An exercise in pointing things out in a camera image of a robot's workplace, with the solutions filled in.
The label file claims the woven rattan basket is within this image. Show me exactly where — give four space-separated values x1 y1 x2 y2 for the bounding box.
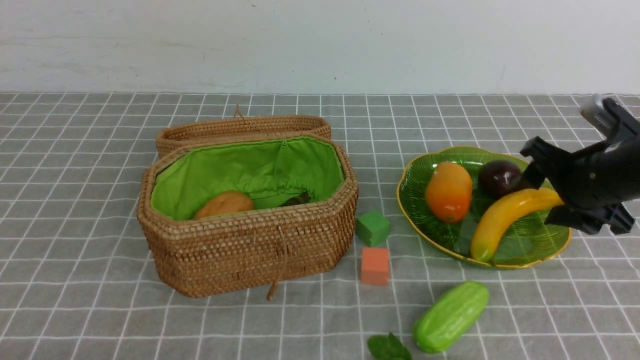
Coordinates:
136 133 359 300

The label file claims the woven rattan basket lid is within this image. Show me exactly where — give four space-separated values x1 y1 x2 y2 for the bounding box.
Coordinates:
155 106 332 157

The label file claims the green foam cube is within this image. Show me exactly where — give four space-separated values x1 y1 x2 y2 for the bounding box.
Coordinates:
355 210 391 248

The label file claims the brown potato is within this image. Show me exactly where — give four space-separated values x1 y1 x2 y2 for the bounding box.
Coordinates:
192 190 255 220

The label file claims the dark purple passion fruit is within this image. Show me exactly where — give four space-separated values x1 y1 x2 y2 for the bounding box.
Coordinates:
477 159 524 200

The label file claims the grey checked tablecloth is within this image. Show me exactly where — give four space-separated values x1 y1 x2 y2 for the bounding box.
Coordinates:
0 92 640 360

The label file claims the orange foam cube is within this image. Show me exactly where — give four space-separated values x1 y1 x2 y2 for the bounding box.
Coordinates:
359 247 390 286

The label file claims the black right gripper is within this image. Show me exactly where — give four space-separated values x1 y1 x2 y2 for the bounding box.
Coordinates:
519 136 640 235

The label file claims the white radish with green leaves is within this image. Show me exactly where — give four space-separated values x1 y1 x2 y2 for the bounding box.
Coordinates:
366 332 413 360

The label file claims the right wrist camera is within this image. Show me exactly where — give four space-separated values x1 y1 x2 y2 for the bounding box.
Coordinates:
580 94 640 146

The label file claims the light green bitter gourd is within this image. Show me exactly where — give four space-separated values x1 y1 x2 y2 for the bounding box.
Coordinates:
413 280 490 354

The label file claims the orange yellow mango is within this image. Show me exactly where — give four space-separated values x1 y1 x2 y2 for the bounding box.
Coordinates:
424 161 473 224

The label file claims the green glass leaf plate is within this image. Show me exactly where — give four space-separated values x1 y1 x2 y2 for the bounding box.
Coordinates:
396 146 572 269

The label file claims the yellow banana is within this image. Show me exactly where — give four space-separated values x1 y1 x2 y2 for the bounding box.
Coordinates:
470 187 564 263

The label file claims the purple eggplant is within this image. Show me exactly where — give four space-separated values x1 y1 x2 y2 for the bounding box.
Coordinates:
280 191 310 207

